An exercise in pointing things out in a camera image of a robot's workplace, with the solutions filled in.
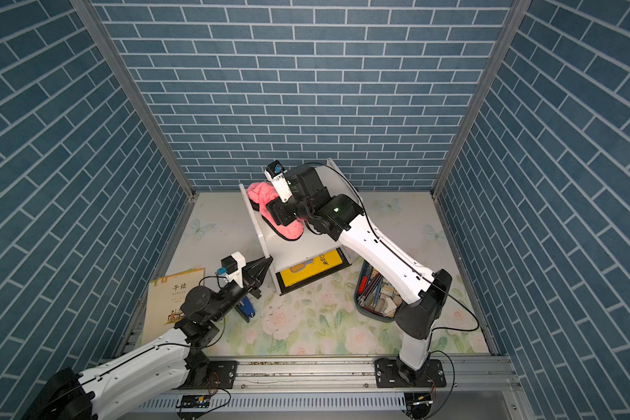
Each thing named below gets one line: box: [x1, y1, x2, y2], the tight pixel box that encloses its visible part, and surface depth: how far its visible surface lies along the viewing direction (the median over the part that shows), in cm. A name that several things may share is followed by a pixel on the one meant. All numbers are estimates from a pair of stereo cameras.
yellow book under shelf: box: [280, 249, 343, 287], surface depth 88 cm
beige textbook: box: [141, 267, 205, 346], surface depth 90 cm
